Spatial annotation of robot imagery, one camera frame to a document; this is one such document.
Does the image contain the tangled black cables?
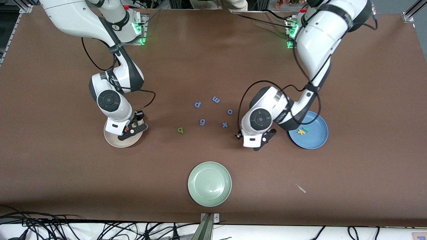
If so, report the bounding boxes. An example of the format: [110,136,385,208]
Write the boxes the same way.
[0,205,200,240]

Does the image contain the beige brown plate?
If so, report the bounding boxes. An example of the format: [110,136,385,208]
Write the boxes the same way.
[103,118,144,148]

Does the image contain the black cable on table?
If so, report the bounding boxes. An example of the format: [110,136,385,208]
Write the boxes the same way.
[232,12,294,29]

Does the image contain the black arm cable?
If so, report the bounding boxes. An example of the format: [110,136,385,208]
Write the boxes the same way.
[81,37,156,111]
[238,20,334,134]

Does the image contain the small orange object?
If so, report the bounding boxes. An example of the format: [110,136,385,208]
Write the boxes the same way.
[275,0,301,9]

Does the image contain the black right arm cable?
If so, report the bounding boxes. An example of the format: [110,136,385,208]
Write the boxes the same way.
[81,37,156,111]

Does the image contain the aluminium profile bracket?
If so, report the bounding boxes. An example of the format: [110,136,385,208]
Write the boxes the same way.
[191,213,220,240]

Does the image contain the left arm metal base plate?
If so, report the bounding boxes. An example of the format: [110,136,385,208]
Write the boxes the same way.
[285,17,300,50]

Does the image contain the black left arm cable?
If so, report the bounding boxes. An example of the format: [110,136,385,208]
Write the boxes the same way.
[238,20,334,134]

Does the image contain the person in beige trousers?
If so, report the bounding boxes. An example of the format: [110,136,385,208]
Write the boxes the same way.
[190,0,249,11]

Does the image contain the blue plate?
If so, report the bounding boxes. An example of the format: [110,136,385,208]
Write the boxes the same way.
[288,110,329,150]

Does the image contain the aluminium table frame rail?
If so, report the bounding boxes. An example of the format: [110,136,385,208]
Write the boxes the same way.
[402,0,427,23]
[0,4,34,65]

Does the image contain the pale green plate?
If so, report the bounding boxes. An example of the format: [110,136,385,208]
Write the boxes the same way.
[187,161,232,207]

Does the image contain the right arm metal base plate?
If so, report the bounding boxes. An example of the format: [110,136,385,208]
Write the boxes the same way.
[125,13,148,45]

